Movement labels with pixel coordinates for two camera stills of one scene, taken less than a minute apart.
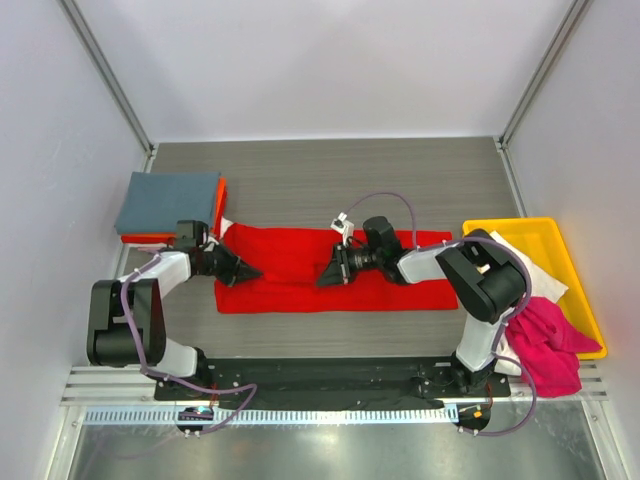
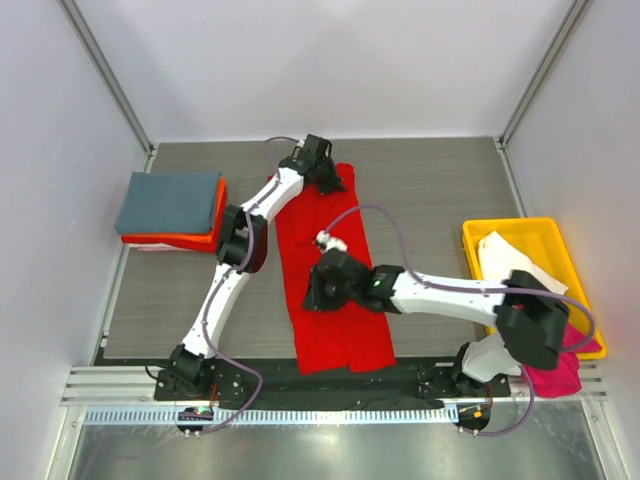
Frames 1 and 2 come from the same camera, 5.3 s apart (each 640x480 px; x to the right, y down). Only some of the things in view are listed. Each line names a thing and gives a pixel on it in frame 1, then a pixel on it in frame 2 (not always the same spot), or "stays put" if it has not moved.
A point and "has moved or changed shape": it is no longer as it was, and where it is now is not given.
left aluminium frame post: (108, 77) stays put
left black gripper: (229, 267) → (329, 179)
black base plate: (330, 380) stays put
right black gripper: (341, 264) → (316, 295)
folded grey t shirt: (155, 201) stays put
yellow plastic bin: (543, 240) stays put
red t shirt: (292, 260) has moved or changed shape
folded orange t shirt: (165, 238) stays put
